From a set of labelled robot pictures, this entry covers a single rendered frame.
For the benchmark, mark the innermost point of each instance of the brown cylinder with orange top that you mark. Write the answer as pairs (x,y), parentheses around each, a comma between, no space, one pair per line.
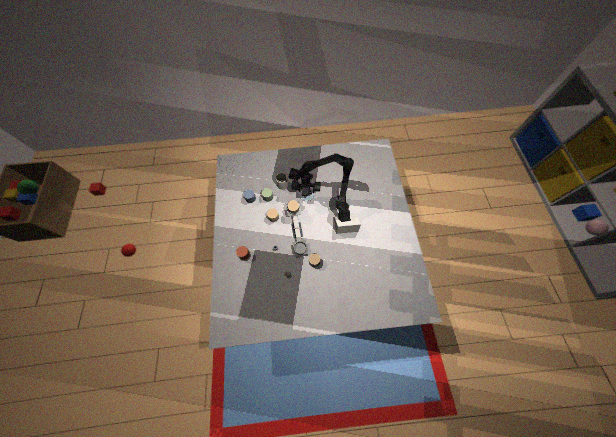
(243,253)

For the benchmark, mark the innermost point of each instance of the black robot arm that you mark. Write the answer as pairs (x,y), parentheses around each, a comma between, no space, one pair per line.
(347,163)

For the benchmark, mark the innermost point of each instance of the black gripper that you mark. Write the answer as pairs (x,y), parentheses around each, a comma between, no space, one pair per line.
(296,185)

